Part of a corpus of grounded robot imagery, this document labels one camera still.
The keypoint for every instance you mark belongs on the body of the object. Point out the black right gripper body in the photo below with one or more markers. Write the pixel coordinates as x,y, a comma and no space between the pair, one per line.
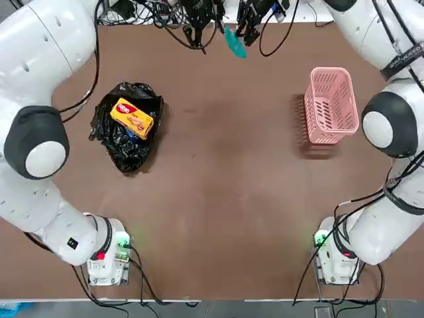
253,10

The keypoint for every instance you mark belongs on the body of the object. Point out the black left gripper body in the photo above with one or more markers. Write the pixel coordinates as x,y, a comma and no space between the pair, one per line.
200,8

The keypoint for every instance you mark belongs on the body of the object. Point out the teal snack packet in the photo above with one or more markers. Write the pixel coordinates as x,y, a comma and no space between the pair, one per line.
236,43

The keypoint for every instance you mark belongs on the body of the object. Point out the yellow red snack box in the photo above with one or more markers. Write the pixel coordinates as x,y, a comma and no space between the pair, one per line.
132,117

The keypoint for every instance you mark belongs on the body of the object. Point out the blue snack packet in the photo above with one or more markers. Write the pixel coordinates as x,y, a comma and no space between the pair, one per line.
133,136

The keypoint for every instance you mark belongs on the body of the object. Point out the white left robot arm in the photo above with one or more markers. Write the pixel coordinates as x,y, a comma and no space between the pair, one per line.
36,83

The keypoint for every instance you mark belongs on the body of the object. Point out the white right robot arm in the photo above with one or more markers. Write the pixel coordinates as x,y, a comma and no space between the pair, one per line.
387,116

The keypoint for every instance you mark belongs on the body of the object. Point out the pink plastic basket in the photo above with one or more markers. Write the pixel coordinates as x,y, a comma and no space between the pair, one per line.
331,132

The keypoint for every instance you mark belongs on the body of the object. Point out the black plastic bag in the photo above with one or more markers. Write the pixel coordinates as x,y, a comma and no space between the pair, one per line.
129,155

